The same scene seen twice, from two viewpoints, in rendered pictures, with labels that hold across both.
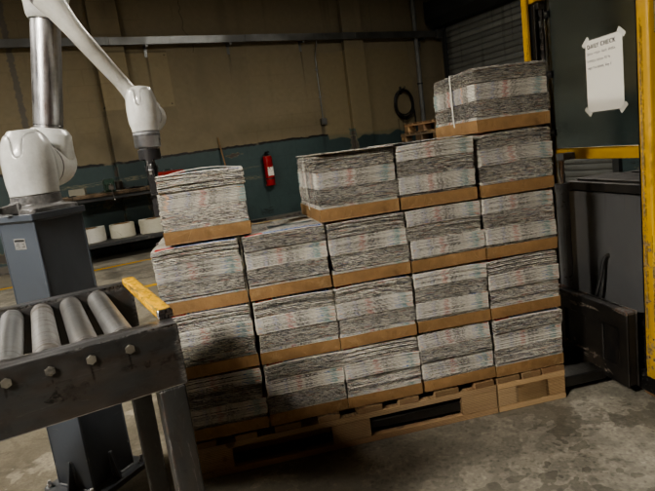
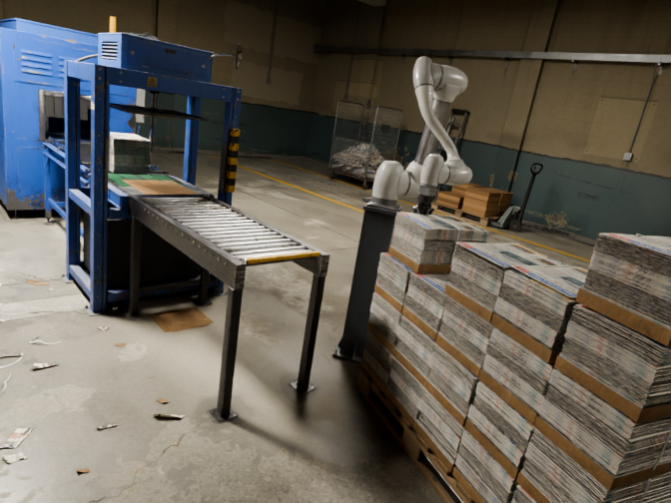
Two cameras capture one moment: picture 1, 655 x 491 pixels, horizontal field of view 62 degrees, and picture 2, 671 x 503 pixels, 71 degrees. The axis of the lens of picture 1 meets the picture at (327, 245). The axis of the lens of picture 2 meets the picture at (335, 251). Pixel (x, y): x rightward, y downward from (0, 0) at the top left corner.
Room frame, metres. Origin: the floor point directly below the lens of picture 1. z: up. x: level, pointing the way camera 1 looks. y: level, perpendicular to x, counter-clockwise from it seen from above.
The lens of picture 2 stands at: (0.84, -1.70, 1.52)
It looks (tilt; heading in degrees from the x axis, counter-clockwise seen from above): 17 degrees down; 74
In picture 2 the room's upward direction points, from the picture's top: 9 degrees clockwise
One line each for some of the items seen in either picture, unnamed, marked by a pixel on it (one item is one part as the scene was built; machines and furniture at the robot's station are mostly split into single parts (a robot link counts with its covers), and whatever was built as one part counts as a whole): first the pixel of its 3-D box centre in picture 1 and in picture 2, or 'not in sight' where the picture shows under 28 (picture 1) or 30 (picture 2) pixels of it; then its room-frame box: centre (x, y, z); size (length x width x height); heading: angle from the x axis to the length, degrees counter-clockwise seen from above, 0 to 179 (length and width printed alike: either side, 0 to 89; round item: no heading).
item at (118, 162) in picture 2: not in sight; (124, 152); (0.17, 2.42, 0.93); 0.38 x 0.30 x 0.26; 118
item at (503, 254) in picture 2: (341, 151); (511, 254); (2.04, -0.10, 1.06); 0.37 x 0.29 x 0.01; 11
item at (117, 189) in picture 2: not in sight; (150, 190); (0.44, 1.92, 0.75); 0.70 x 0.65 x 0.10; 118
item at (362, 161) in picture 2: not in sight; (363, 145); (4.01, 8.35, 0.85); 1.21 x 0.83 x 1.71; 118
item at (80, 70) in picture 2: not in sight; (155, 82); (0.44, 1.92, 1.50); 0.94 x 0.68 x 0.10; 28
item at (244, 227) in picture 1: (209, 230); (415, 258); (1.87, 0.40, 0.86); 0.29 x 0.16 x 0.04; 99
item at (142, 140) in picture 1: (147, 140); (427, 190); (1.94, 0.57, 1.19); 0.09 x 0.09 x 0.06
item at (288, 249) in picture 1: (329, 323); (458, 375); (2.03, 0.03, 0.42); 1.17 x 0.39 x 0.83; 100
